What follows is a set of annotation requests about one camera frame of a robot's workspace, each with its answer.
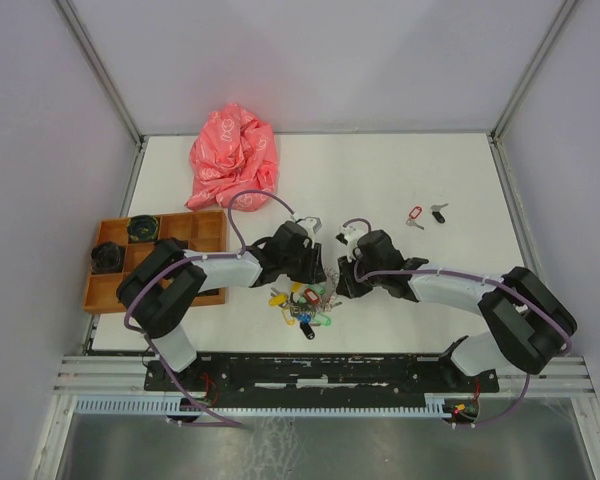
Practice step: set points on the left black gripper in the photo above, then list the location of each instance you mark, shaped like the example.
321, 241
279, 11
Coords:
314, 273

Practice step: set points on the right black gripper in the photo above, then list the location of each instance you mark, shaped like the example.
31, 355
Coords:
346, 284

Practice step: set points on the keyring bunch with colourful tags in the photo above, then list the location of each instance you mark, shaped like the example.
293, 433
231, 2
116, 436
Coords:
308, 306

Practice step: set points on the key with red tag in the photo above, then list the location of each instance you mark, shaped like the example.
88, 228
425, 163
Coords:
413, 216

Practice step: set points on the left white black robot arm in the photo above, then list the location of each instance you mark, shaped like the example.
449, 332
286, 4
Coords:
159, 292

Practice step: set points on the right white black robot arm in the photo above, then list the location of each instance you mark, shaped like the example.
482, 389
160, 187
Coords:
527, 326

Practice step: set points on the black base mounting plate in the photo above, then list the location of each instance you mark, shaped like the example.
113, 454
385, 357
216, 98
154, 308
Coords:
328, 379

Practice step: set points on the wooden compartment tray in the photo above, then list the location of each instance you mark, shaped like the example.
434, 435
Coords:
204, 231

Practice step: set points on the key with black fob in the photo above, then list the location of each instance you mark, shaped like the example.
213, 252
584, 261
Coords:
436, 212

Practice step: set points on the crumpled pink cloth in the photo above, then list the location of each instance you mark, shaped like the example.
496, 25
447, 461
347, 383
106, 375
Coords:
234, 152

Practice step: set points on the black rosette top tray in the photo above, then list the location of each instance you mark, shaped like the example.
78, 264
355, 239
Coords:
142, 229

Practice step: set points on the black rosette tray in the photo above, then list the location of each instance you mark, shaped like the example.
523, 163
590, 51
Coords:
107, 258
142, 229

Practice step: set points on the black rosette left tray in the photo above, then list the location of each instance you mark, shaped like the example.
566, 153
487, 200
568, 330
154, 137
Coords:
107, 258

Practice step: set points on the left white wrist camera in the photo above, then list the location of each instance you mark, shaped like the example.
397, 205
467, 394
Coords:
311, 224

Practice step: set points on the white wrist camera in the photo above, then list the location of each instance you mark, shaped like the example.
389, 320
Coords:
350, 236
311, 224

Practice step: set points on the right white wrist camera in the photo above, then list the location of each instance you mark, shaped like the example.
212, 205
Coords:
350, 236

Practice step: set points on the white slotted cable duct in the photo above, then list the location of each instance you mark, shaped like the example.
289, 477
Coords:
173, 406

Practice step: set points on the right aluminium frame post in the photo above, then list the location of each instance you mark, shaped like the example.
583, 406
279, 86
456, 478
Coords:
538, 59

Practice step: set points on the aluminium frame post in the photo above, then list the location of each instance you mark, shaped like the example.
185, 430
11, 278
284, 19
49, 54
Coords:
538, 59
77, 29

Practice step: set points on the left aluminium frame post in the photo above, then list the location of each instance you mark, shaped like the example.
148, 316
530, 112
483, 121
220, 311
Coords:
77, 29

